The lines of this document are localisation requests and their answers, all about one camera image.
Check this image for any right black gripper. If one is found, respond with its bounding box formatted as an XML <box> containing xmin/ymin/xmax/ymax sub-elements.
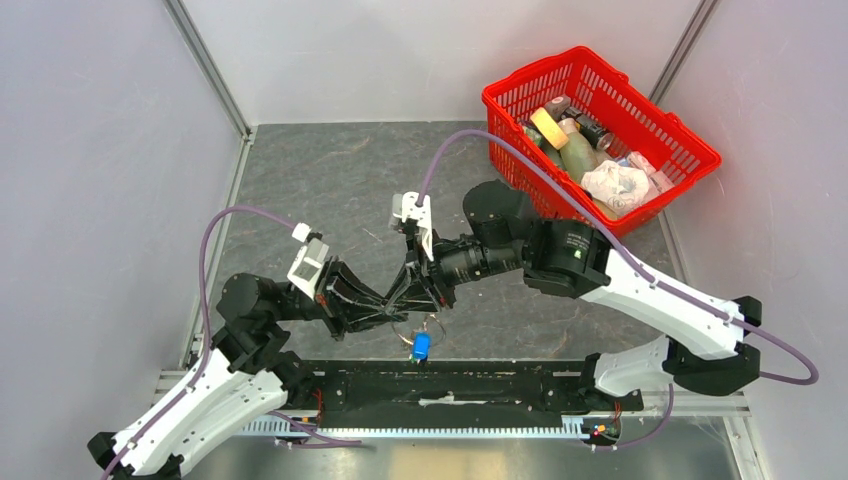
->
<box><xmin>385</xmin><ymin>224</ymin><xmax>527</xmax><ymax>315</ymax></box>

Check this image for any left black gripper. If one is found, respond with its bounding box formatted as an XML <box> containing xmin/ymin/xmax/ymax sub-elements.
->
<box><xmin>272</xmin><ymin>252</ymin><xmax>408</xmax><ymax>339</ymax></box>

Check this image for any large silver keyring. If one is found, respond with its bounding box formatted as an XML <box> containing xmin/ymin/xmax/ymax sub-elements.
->
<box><xmin>390</xmin><ymin>313</ymin><xmax>447</xmax><ymax>347</ymax></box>

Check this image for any blue key tag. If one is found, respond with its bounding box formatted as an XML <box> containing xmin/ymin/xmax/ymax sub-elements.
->
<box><xmin>410</xmin><ymin>331</ymin><xmax>432</xmax><ymax>363</ymax></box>

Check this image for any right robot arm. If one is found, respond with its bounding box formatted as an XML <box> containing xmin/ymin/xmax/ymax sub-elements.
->
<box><xmin>386</xmin><ymin>180</ymin><xmax>761</xmax><ymax>409</ymax></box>

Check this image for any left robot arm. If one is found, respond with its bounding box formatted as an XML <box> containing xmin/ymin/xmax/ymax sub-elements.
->
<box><xmin>87</xmin><ymin>258</ymin><xmax>400</xmax><ymax>479</ymax></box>

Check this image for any green bottle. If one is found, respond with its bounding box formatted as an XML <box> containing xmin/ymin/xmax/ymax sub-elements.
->
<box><xmin>559</xmin><ymin>119</ymin><xmax>597</xmax><ymax>184</ymax></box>

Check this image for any crumpled white plastic bag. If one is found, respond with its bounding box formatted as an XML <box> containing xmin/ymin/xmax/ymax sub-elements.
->
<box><xmin>580</xmin><ymin>160</ymin><xmax>660</xmax><ymax>216</ymax></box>

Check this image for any dark can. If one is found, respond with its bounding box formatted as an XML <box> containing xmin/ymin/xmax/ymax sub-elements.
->
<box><xmin>562</xmin><ymin>106</ymin><xmax>614</xmax><ymax>151</ymax></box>

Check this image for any red plastic basket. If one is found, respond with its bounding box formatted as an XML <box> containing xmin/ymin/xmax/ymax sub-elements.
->
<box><xmin>481</xmin><ymin>46</ymin><xmax>722</xmax><ymax>236</ymax></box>

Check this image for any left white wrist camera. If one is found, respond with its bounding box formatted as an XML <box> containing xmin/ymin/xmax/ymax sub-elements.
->
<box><xmin>286</xmin><ymin>223</ymin><xmax>329</xmax><ymax>299</ymax></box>

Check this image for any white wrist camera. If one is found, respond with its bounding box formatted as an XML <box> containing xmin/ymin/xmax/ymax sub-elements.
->
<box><xmin>389</xmin><ymin>191</ymin><xmax>435</xmax><ymax>261</ymax></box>
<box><xmin>286</xmin><ymin>223</ymin><xmax>329</xmax><ymax>299</ymax></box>

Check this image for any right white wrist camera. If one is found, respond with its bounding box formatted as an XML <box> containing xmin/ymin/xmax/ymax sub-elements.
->
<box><xmin>389</xmin><ymin>191</ymin><xmax>435</xmax><ymax>261</ymax></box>

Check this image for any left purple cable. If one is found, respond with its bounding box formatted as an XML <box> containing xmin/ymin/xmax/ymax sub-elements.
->
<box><xmin>99</xmin><ymin>204</ymin><xmax>306</xmax><ymax>480</ymax></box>

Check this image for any purple cable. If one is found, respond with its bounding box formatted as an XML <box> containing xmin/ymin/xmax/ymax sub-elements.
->
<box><xmin>417</xmin><ymin>129</ymin><xmax>820</xmax><ymax>452</ymax></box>
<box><xmin>99</xmin><ymin>204</ymin><xmax>306</xmax><ymax>480</ymax></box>

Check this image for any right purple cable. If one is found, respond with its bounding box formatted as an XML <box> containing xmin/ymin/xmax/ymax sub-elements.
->
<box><xmin>417</xmin><ymin>129</ymin><xmax>820</xmax><ymax>452</ymax></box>

